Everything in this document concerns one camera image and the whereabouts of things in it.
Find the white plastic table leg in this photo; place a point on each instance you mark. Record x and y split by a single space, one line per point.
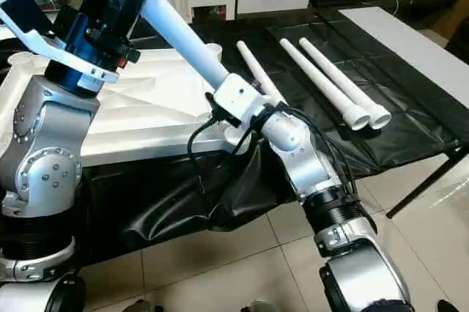
322 81
344 78
183 34
256 70

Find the white plastic table top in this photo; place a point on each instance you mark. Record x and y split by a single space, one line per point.
146 114

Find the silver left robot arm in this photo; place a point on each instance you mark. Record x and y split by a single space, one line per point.
44 151

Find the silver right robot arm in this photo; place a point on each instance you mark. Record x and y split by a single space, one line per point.
308 165

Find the black work mat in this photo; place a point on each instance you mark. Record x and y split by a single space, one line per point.
168 202

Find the black right robot foot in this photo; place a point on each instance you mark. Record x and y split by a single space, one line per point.
258 306

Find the black robot foot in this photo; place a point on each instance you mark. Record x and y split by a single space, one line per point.
139 306
258 306

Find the white flat board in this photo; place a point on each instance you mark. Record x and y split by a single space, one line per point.
418 45

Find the black left robot foot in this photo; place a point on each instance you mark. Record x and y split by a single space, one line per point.
139 306

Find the brown cardboard box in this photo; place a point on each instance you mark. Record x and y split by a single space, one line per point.
453 26

